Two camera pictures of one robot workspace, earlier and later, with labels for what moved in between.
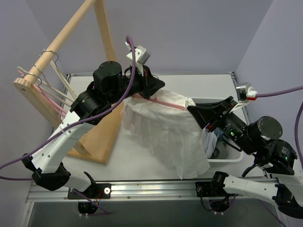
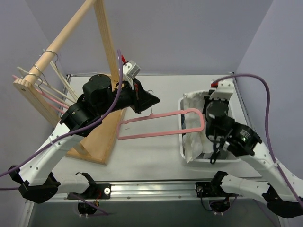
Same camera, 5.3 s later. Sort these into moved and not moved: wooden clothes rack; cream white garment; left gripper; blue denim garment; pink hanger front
Moved: left gripper; pink hanger front; blue denim garment; cream white garment
Not moved: wooden clothes rack
